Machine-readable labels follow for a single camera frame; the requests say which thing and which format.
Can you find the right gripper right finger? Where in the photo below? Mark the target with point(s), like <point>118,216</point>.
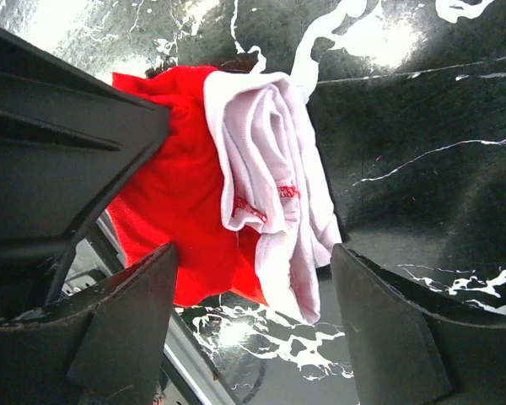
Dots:
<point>409,345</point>

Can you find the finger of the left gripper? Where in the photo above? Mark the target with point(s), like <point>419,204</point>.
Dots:
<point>68,144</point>

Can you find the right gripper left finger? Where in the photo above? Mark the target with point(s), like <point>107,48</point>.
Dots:
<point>103,345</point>

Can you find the red underwear white trim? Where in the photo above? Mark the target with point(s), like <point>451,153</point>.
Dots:
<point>238,186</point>

